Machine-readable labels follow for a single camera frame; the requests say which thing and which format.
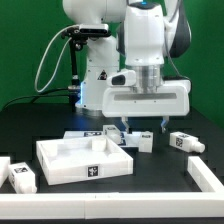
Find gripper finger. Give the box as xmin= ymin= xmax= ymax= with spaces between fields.
xmin=160 ymin=116 xmax=170 ymax=133
xmin=121 ymin=117 xmax=130 ymax=133

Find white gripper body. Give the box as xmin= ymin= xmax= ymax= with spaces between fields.
xmin=102 ymin=80 xmax=191 ymax=117

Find white square tabletop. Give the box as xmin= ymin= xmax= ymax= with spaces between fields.
xmin=36 ymin=135 xmax=133 ymax=185

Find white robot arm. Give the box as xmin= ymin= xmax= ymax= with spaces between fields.
xmin=62 ymin=0 xmax=191 ymax=127

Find white tag paper sheet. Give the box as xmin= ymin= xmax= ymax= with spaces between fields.
xmin=63 ymin=130 xmax=147 ymax=149

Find white U-shaped fence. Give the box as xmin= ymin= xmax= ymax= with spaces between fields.
xmin=0 ymin=156 xmax=224 ymax=220

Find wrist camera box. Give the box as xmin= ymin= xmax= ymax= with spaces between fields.
xmin=107 ymin=69 xmax=137 ymax=87

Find black cable on table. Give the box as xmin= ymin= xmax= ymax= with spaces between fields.
xmin=1 ymin=87 xmax=73 ymax=111

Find black camera on stand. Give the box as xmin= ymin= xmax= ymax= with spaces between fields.
xmin=61 ymin=24 xmax=111 ymax=110

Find grey camera cable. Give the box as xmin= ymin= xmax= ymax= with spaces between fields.
xmin=34 ymin=24 xmax=78 ymax=94

